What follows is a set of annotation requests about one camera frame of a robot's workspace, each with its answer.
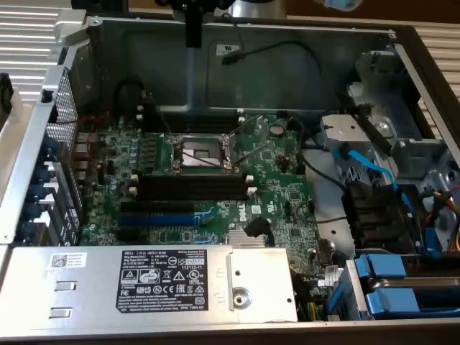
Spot black RAM slot white latches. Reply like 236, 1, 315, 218
128, 185, 258, 201
129, 173, 254, 188
136, 103, 244, 121
136, 114, 246, 134

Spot white certification sticker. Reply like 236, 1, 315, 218
215, 42, 241, 58

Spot grey metal PC case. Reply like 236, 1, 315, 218
0, 12, 460, 342

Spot black box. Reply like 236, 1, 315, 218
70, 0, 129, 12

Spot thin metal locking lever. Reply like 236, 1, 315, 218
234, 140, 270, 165
156, 105, 174, 137

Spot CPU socket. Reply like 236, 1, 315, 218
167, 132, 240, 176

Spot metal port blocks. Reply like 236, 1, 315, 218
71, 132, 105, 180

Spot green motherboard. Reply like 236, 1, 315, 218
77, 114, 339, 299

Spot long black expansion slot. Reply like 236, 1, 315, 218
120, 200, 197, 215

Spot blue expansion slot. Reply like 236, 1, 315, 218
117, 213, 197, 228

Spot black part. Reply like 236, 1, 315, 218
0, 73, 14, 116

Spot black diagonal strut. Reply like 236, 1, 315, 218
336, 91, 393, 155

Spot black angled SATA connector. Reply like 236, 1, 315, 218
244, 217, 271, 239

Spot short black expansion slot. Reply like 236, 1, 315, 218
116, 228, 141, 242

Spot silver finned chipset heatsink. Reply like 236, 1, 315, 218
228, 229, 269, 249

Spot grey metal disk bay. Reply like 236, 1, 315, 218
344, 50, 460, 252

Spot black power supply label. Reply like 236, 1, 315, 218
115, 249, 209, 313

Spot black ribbed plastic block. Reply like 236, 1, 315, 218
343, 181, 414, 252

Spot white QR code sticker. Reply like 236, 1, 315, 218
50, 252, 89, 269

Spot silver power supply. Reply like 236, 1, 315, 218
1, 245, 299, 323

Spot blue disk carrier latch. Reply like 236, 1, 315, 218
364, 287, 420, 319
354, 253, 408, 280

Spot blue grey disk cage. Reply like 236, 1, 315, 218
325, 260, 374, 323

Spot black wire with connector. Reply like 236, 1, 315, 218
221, 13, 334, 109

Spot black looped cable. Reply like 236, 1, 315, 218
114, 79, 144, 111

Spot aluminium clamp bracket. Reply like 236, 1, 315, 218
52, 9, 91, 50

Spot thin red wire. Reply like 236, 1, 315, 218
55, 110, 112, 170

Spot silver metal bracket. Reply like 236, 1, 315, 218
321, 114, 373, 152

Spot blue SATA wire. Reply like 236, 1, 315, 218
332, 142, 438, 259

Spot orange yellow power wires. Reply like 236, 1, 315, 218
423, 190, 460, 252

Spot yellow black power wires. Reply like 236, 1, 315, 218
298, 300, 323, 321

